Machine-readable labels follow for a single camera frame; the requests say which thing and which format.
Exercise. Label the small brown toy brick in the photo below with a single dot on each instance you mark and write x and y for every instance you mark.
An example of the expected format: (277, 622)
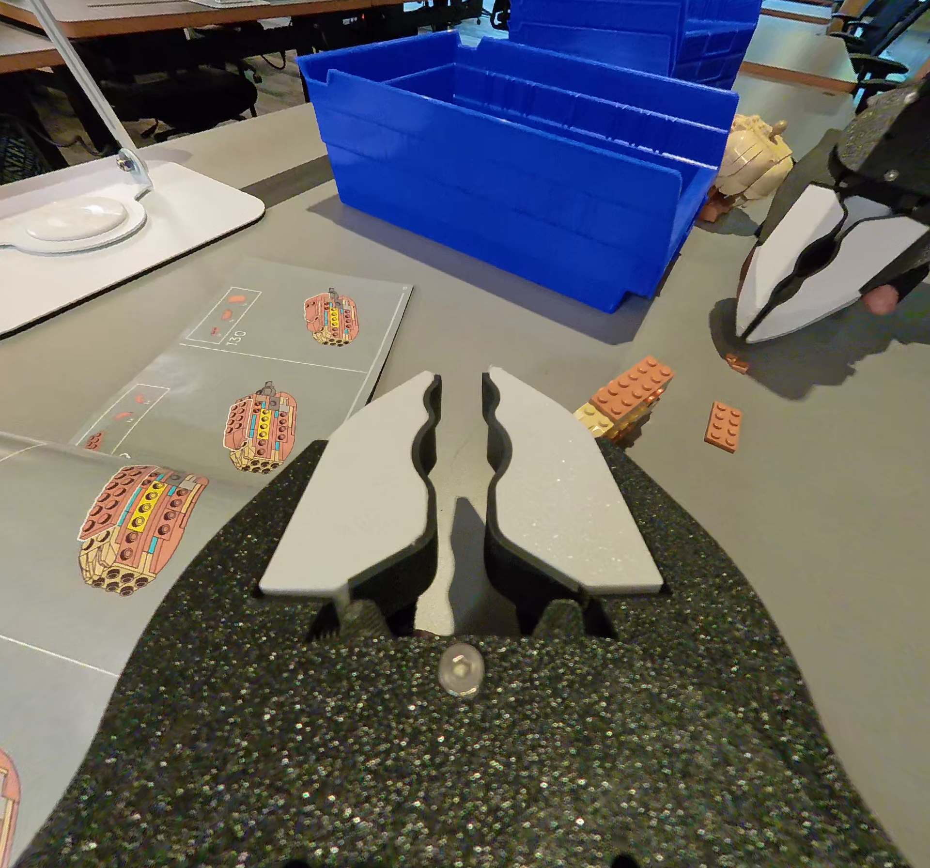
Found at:
(737, 363)

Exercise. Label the brown tan toy brick assembly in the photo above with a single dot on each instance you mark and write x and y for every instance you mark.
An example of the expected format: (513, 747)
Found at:
(632, 388)

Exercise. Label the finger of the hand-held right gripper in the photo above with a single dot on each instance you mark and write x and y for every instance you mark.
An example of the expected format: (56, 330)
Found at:
(788, 243)
(864, 250)

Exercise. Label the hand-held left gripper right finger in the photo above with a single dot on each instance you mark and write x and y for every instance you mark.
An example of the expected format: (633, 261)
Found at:
(567, 505)

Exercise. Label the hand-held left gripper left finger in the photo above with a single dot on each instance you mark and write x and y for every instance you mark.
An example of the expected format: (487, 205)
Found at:
(363, 497)

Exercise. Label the wooden edged office table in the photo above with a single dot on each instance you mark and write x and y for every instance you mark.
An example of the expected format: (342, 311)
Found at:
(145, 3)

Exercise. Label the brown toy brick plate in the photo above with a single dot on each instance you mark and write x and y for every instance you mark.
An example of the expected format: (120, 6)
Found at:
(723, 426)

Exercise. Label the blue plastic parts bin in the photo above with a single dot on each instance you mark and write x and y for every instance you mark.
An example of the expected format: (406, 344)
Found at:
(508, 185)

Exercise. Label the person's right hand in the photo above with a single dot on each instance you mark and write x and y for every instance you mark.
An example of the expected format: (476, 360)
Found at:
(883, 299)

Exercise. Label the black office chair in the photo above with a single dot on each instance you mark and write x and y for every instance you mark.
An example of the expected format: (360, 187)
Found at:
(189, 98)
(890, 32)

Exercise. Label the toy brick instruction booklet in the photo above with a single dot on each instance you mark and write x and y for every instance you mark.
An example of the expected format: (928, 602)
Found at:
(218, 374)

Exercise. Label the tan toy brick model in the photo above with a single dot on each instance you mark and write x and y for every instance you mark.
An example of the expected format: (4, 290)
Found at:
(752, 156)

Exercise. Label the blue plastic bin stack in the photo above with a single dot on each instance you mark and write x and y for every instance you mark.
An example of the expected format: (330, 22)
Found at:
(639, 18)

